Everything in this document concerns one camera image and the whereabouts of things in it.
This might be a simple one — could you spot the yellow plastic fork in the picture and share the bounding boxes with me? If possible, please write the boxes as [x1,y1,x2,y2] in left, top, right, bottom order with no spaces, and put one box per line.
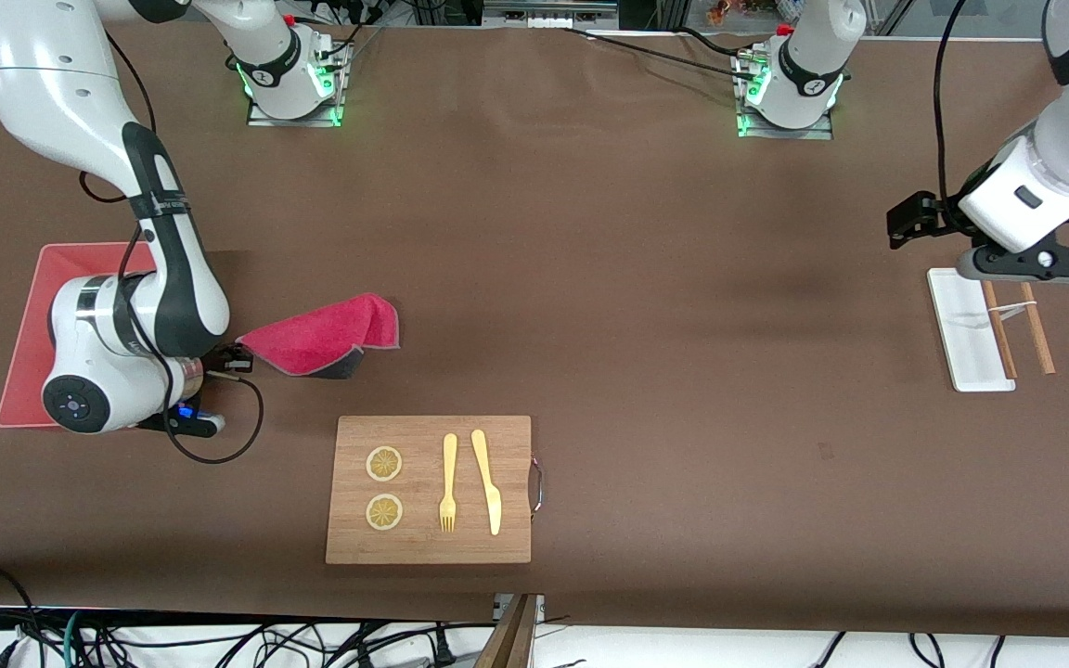
[439,433,458,533]

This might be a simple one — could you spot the yellow plastic knife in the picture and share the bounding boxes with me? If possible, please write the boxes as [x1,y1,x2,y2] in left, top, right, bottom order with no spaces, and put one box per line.
[470,429,503,537]

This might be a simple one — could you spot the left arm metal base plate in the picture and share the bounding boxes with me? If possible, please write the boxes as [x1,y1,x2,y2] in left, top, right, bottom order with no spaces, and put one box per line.
[737,46,834,140]

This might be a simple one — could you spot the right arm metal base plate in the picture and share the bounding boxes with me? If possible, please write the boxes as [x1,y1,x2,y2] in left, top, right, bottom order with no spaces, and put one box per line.
[247,37,345,128]

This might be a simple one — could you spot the grey power strip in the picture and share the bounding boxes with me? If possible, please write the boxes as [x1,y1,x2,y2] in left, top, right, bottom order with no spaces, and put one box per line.
[483,0,619,27]

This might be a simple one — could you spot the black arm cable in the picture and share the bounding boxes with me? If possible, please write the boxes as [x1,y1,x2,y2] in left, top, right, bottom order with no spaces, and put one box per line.
[80,32,264,465]
[932,0,972,233]

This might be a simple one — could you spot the pink plastic bin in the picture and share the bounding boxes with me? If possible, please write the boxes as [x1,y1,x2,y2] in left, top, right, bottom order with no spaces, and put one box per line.
[0,242,160,430]

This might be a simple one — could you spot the wooden cutting board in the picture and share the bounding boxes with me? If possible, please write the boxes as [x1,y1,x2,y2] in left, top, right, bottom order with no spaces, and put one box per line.
[325,415,533,565]

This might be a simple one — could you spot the black cable on table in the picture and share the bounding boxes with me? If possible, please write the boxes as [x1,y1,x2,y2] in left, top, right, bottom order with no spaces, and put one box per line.
[562,26,758,80]

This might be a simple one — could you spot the white rectangular tray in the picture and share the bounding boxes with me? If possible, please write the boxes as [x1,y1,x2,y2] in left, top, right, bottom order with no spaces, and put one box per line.
[926,267,1017,393]

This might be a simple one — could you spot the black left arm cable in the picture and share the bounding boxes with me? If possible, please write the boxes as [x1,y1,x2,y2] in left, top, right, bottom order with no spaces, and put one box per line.
[932,0,972,233]

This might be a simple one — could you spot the lemon slice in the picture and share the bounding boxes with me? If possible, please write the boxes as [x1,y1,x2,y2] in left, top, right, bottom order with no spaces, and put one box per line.
[366,445,404,483]
[366,494,405,533]

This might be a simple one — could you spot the red cloth with grey edge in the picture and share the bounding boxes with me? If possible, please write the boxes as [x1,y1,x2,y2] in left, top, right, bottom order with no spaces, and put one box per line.
[236,293,401,379]

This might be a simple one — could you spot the wooden plank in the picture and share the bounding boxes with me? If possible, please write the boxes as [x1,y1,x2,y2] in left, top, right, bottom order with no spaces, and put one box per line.
[476,594,538,668]

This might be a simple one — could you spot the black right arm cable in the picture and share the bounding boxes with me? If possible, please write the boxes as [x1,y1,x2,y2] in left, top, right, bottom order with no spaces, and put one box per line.
[80,32,264,465]

